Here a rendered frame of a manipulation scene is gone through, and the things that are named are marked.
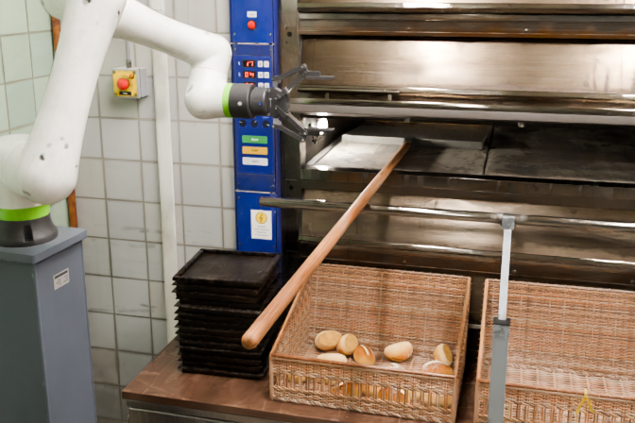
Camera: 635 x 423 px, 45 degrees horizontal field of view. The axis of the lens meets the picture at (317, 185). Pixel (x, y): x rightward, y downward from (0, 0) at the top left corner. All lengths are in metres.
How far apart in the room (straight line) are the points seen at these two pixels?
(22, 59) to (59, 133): 1.08
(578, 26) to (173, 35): 1.20
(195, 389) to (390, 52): 1.22
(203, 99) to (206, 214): 0.82
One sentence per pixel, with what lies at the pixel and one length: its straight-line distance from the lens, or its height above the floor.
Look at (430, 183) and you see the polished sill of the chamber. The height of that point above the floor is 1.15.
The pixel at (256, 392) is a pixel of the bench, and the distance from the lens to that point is 2.46.
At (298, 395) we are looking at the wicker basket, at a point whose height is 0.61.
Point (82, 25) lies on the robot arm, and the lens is 1.74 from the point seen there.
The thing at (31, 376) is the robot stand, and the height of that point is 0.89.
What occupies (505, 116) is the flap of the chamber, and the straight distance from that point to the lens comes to 2.36.
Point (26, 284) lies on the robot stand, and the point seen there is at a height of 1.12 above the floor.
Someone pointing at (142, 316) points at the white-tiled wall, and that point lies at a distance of 3.06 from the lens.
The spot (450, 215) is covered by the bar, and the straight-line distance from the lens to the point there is 2.19.
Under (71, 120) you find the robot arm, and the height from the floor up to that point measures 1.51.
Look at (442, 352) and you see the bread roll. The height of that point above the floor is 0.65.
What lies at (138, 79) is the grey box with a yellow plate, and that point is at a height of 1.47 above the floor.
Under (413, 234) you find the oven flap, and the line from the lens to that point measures 2.61.
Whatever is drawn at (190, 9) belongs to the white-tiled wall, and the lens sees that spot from 2.70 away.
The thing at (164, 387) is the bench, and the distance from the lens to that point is 2.52.
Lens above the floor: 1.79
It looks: 15 degrees down
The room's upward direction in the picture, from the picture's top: straight up
